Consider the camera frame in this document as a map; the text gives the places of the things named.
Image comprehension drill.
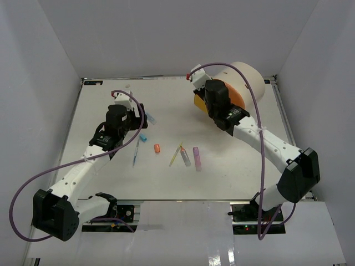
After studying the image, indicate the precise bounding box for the round three-drawer storage box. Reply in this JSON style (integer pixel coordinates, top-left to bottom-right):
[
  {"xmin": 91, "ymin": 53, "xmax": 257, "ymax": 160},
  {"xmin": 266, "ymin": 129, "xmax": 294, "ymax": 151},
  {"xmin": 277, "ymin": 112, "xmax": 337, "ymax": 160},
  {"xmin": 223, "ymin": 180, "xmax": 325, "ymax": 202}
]
[{"xmin": 194, "ymin": 62, "xmax": 265, "ymax": 112}]

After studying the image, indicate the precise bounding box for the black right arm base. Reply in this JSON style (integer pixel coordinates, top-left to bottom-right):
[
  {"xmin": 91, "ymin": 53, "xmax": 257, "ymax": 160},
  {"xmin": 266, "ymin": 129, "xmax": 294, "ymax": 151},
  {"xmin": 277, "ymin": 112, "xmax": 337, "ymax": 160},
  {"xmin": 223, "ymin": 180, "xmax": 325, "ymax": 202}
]
[{"xmin": 227, "ymin": 202, "xmax": 286, "ymax": 236}]

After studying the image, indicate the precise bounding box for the thin yellow highlighter pen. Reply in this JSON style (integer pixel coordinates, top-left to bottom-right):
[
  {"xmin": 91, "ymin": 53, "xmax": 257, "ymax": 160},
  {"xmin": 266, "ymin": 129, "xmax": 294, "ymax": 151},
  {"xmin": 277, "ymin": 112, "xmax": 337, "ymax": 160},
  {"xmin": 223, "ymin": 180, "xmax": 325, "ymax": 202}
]
[{"xmin": 169, "ymin": 142, "xmax": 183, "ymax": 167}]

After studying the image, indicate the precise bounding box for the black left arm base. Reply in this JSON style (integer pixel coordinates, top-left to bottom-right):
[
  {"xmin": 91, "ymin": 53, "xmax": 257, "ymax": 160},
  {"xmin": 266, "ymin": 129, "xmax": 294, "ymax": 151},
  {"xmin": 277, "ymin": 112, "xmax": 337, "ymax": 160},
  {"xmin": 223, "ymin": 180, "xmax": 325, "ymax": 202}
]
[{"xmin": 82, "ymin": 192, "xmax": 140, "ymax": 233}]

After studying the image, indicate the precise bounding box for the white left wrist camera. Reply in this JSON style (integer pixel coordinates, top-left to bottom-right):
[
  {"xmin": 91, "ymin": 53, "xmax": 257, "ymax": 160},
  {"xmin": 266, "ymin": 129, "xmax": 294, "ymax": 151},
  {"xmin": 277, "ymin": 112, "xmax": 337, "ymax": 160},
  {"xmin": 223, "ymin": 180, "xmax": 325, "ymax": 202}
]
[{"xmin": 111, "ymin": 91, "xmax": 134, "ymax": 111}]

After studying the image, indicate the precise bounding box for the orange highlighter cap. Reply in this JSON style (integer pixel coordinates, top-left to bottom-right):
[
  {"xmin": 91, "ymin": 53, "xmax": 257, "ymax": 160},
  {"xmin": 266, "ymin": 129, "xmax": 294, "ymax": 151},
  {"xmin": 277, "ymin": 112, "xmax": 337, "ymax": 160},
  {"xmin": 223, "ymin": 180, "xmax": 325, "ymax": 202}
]
[{"xmin": 154, "ymin": 144, "xmax": 161, "ymax": 153}]

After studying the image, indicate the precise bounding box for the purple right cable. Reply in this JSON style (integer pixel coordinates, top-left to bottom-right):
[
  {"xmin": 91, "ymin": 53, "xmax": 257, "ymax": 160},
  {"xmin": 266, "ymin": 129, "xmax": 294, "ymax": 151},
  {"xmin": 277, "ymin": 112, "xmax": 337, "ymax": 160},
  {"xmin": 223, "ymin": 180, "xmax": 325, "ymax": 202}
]
[{"xmin": 187, "ymin": 62, "xmax": 296, "ymax": 241}]

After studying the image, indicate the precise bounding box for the light blue highlighter cap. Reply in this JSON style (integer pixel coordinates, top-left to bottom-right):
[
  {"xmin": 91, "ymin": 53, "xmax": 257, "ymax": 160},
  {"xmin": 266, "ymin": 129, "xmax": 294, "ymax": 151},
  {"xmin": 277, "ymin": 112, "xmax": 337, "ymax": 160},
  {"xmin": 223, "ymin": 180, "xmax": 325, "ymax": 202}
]
[{"xmin": 139, "ymin": 134, "xmax": 147, "ymax": 142}]

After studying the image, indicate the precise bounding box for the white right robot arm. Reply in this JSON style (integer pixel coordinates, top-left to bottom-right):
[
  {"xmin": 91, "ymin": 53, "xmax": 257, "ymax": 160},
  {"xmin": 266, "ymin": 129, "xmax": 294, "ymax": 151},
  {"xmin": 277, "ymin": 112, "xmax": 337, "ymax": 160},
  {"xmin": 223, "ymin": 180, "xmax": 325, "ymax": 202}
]
[{"xmin": 194, "ymin": 79, "xmax": 320, "ymax": 221}]

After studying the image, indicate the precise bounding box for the orange tipped highlighter body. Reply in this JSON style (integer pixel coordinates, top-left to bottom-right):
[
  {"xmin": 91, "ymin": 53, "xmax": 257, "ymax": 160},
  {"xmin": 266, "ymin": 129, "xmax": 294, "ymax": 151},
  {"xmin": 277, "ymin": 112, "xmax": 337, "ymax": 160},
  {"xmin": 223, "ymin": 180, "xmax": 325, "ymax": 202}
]
[{"xmin": 180, "ymin": 146, "xmax": 191, "ymax": 167}]

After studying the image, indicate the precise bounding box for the pink purple highlighter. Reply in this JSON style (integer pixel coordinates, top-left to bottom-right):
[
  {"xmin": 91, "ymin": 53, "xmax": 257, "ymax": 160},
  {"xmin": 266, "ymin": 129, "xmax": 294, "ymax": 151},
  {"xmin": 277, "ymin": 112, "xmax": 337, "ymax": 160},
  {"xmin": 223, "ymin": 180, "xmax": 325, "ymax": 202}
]
[{"xmin": 192, "ymin": 147, "xmax": 202, "ymax": 172}]

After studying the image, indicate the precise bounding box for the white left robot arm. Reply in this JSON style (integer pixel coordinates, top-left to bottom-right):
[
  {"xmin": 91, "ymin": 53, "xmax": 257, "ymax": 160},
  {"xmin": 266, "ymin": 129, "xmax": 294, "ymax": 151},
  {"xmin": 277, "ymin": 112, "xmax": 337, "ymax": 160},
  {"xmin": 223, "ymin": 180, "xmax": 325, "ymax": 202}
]
[{"xmin": 33, "ymin": 103, "xmax": 148, "ymax": 241}]

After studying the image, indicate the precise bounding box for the light blue highlighter body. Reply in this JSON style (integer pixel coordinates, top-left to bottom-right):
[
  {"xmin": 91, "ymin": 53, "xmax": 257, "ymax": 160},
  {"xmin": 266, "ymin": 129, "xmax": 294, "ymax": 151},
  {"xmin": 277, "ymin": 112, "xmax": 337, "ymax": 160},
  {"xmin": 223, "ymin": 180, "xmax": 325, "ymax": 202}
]
[{"xmin": 146, "ymin": 112, "xmax": 157, "ymax": 125}]

